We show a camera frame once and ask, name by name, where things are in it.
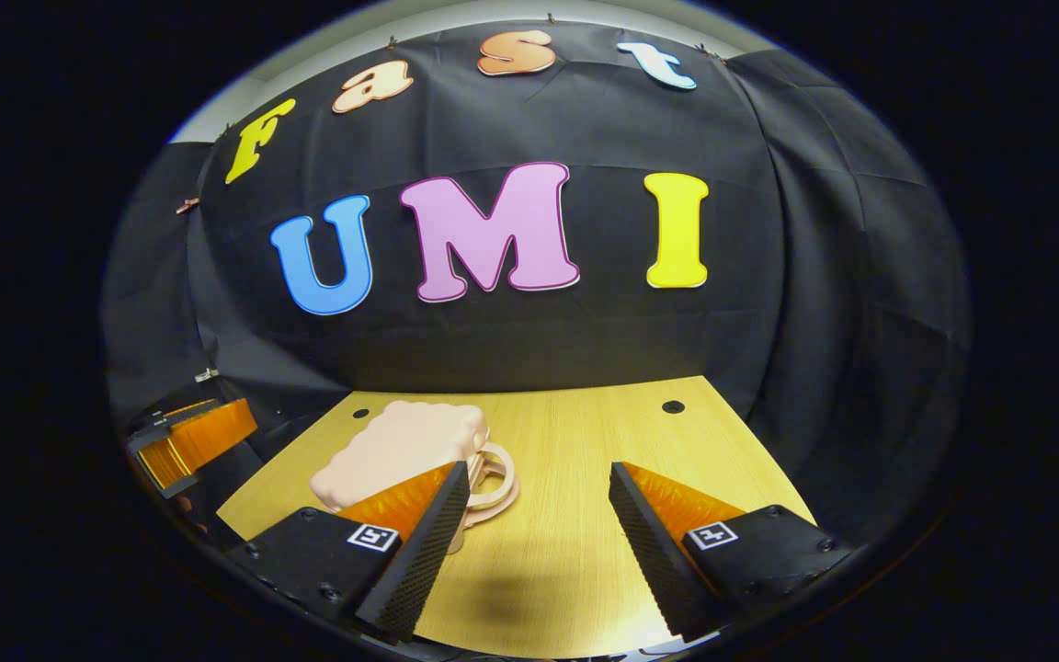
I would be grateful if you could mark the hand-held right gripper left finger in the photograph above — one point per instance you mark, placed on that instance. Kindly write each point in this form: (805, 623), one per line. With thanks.
(424, 561)

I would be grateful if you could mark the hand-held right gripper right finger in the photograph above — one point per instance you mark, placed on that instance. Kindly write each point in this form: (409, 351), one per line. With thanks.
(654, 561)

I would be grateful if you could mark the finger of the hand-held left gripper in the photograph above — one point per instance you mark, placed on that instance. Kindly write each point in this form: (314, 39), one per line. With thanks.
(217, 428)
(154, 425)

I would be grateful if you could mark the pink suitcase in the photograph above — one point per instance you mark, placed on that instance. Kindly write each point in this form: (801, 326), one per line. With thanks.
(401, 441)

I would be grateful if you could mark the copper metal clip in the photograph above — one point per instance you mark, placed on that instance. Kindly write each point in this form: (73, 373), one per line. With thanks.
(186, 205)

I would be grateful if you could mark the black backdrop cloth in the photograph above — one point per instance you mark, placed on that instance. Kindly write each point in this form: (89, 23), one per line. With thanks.
(539, 340)

